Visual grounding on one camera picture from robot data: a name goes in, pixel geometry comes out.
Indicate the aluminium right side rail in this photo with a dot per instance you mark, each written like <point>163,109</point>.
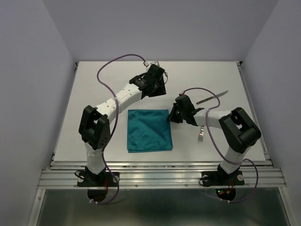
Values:
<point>255,118</point>

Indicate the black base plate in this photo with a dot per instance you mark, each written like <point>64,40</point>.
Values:
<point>104,179</point>
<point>218,178</point>

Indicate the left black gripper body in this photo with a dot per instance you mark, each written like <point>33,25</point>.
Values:
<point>159,89</point>

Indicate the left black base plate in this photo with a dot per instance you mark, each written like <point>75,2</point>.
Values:
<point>104,179</point>

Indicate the aluminium rail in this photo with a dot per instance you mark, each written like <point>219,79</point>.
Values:
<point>255,118</point>
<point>160,175</point>

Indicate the teal cloth napkin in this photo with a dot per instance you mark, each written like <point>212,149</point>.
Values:
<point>148,131</point>

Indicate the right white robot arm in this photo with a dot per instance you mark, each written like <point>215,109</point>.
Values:
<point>239,129</point>

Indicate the aluminium front rail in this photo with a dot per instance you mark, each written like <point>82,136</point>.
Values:
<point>160,175</point>

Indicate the metal knife black handle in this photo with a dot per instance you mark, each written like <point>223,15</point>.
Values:
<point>212,97</point>

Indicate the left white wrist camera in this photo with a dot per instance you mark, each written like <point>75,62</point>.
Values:
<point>153,63</point>

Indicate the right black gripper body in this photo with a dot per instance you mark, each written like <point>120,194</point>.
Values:
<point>177,115</point>

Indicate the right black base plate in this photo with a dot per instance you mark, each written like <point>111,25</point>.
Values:
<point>218,178</point>

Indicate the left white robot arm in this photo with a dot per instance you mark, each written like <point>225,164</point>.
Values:
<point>98,123</point>

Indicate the metal fork black handle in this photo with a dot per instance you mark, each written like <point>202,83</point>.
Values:
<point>201,134</point>

